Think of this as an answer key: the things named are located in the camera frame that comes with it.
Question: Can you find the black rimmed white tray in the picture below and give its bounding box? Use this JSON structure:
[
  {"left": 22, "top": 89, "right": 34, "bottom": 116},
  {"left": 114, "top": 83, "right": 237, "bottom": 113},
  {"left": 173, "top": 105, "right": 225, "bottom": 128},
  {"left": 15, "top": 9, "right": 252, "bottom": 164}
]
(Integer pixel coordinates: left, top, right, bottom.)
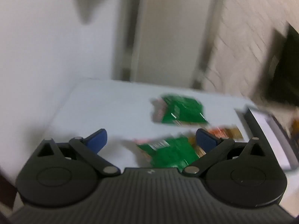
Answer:
[{"left": 235, "top": 107, "right": 299, "bottom": 171}]

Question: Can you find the green snack bag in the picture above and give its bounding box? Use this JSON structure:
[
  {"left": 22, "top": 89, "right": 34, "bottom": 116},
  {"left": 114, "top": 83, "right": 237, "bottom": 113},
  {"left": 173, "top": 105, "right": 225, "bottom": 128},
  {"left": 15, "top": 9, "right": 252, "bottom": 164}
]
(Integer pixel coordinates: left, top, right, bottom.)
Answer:
[
  {"left": 133, "top": 135, "right": 206, "bottom": 172},
  {"left": 151, "top": 94, "right": 209, "bottom": 126}
]

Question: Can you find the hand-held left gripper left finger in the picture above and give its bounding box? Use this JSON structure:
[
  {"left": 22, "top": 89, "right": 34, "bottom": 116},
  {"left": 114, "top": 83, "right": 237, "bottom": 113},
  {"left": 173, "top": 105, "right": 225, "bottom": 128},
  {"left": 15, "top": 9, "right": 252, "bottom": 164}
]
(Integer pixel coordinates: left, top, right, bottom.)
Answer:
[{"left": 30, "top": 129, "right": 121, "bottom": 176}]

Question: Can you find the black wall television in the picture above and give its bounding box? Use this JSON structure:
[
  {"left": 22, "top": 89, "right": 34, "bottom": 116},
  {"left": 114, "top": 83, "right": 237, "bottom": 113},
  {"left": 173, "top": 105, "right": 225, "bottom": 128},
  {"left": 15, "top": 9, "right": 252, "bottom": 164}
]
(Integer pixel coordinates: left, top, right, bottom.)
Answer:
[{"left": 264, "top": 23, "right": 299, "bottom": 106}]

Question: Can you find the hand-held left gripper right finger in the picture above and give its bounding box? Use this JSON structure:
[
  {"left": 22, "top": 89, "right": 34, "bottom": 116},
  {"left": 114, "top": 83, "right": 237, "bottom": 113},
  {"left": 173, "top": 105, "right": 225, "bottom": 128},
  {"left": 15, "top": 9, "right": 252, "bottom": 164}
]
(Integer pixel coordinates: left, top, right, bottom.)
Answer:
[{"left": 182, "top": 128, "right": 271, "bottom": 176}]

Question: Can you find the orange snack bar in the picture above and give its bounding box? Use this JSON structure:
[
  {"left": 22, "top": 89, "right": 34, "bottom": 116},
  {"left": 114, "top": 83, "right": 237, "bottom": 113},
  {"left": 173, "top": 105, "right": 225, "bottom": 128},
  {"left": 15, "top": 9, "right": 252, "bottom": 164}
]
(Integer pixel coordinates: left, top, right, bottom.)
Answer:
[{"left": 206, "top": 125, "right": 243, "bottom": 143}]

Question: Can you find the brown snack packet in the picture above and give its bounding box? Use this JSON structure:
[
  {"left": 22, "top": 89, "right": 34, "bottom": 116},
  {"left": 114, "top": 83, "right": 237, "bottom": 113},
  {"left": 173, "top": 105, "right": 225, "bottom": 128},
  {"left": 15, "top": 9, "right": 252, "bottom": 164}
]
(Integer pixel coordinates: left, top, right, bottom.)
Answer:
[{"left": 192, "top": 138, "right": 206, "bottom": 159}]

